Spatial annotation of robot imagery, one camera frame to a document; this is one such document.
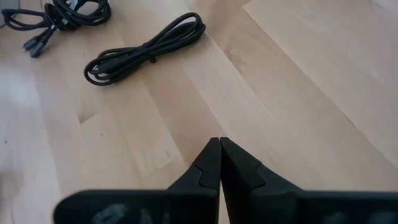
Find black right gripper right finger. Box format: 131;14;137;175
220;137;398;224

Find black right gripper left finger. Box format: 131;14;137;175
53;137;223;224

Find black USB-C cable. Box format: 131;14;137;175
83;12;206;86

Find black coiled cable grey connectors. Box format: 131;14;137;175
1;0;112;58

